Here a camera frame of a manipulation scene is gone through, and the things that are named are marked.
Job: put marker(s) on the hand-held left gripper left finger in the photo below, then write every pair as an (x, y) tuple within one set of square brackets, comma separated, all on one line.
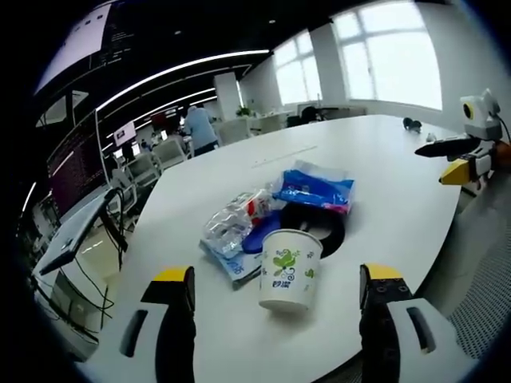
[(175, 319)]

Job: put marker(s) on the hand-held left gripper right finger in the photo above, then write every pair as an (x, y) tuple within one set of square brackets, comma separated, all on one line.
[(383, 319)]

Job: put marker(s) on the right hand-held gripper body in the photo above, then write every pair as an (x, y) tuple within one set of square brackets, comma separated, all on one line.
[(481, 119)]

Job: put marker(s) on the light blue packet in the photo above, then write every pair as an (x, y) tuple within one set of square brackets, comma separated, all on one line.
[(239, 271)]

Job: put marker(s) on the white paper cup green print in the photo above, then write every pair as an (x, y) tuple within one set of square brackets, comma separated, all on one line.
[(289, 271)]

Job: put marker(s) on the crushed clear plastic bottle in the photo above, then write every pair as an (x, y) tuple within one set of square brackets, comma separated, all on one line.
[(233, 223)]

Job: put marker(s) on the blue round lid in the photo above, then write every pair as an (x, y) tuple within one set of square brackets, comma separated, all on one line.
[(259, 235)]

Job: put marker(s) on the blue tissue packet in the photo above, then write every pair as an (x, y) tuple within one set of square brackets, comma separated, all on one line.
[(315, 187)]

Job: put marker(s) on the small white object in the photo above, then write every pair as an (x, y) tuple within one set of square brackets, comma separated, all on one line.
[(430, 137)]

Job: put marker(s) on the small dark object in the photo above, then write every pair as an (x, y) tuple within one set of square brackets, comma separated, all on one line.
[(413, 124)]

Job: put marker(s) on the white table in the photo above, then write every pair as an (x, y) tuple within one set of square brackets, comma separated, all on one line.
[(375, 175)]

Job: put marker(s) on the mesh office chair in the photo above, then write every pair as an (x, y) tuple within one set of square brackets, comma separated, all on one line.
[(475, 303)]

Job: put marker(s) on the white office chair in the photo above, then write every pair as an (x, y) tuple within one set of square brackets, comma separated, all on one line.
[(171, 153)]

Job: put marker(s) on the dark computer monitor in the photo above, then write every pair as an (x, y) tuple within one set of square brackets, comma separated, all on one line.
[(76, 167)]

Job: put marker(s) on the green potted plant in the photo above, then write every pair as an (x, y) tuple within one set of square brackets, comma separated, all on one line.
[(242, 111)]

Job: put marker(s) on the large wall screen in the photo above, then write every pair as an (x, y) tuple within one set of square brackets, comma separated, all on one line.
[(80, 36)]

